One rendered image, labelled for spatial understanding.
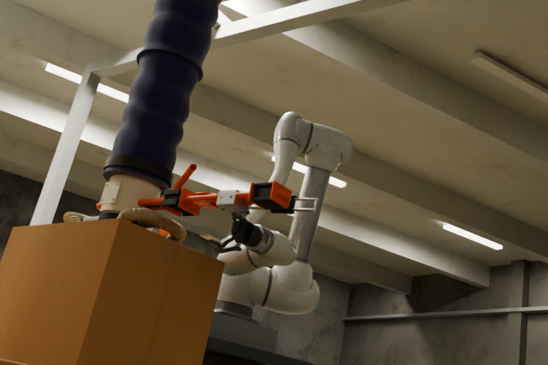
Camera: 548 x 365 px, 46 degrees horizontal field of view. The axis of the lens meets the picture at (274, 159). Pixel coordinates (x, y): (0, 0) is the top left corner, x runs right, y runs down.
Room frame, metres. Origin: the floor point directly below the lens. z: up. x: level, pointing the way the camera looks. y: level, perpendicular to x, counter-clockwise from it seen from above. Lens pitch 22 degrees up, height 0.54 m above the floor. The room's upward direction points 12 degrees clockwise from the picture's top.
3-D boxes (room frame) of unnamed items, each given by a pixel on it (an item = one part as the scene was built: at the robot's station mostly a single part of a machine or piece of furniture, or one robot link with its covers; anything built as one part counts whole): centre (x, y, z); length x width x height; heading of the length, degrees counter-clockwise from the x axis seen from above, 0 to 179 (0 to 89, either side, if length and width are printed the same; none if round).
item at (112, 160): (2.02, 0.42, 1.19); 0.23 x 0.23 x 0.04
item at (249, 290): (2.51, 0.02, 1.02); 0.18 x 0.16 x 0.22; 100
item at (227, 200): (1.70, 0.09, 1.07); 0.07 x 0.07 x 0.04; 47
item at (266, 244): (2.09, 0.00, 1.08); 0.09 x 0.06 x 0.09; 47
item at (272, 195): (1.61, -0.01, 1.08); 0.08 x 0.07 x 0.05; 47
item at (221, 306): (2.53, 0.04, 0.88); 0.22 x 0.18 x 0.06; 22
